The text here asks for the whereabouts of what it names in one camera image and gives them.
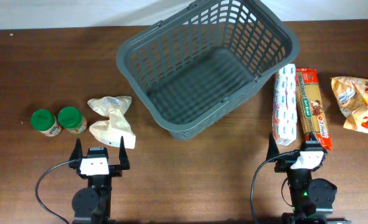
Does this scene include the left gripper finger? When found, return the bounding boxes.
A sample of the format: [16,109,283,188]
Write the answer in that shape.
[70,138,83,161]
[119,136,130,165]

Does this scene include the orange spaghetti packet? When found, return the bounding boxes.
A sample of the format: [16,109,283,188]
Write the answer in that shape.
[296,68,333,151]

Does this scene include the cream plastic food bag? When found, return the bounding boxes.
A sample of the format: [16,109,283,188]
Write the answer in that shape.
[87,96,136,149]

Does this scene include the green lid jar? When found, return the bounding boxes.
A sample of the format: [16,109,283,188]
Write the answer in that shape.
[31,109,62,137]
[57,106,87,134]

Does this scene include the white tissue pack bundle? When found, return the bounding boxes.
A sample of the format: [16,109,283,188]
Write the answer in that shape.
[272,63,297,146]

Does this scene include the orange coffee snack bag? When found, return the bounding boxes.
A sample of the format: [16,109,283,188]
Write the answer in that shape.
[331,77,368,134]

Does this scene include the grey plastic shopping basket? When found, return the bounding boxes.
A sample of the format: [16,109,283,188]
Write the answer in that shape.
[116,0,300,140]

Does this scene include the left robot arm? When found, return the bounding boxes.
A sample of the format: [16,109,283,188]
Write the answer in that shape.
[69,138,130,224]

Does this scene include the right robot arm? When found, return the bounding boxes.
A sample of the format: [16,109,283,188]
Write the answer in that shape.
[266,134,337,224]

